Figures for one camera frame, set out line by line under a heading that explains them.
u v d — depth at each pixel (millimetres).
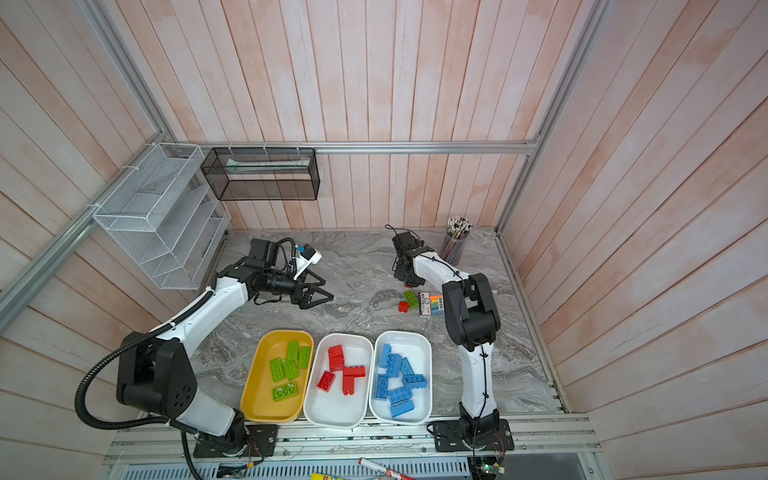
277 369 850
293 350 883
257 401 796
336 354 858
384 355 850
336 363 837
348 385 796
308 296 710
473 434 659
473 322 557
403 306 976
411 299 981
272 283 701
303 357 862
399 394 793
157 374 431
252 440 727
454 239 995
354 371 827
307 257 726
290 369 849
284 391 799
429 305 974
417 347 879
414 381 798
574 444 732
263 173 1038
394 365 835
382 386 787
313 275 816
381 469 689
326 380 826
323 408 786
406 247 825
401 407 770
